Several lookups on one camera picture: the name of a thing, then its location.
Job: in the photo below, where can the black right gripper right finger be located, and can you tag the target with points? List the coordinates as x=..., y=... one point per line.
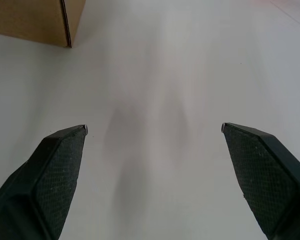
x=260, y=170

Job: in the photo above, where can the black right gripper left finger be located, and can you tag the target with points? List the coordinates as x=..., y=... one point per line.
x=52, y=175

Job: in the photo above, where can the brown cardboard box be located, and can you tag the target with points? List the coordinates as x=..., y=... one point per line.
x=27, y=20

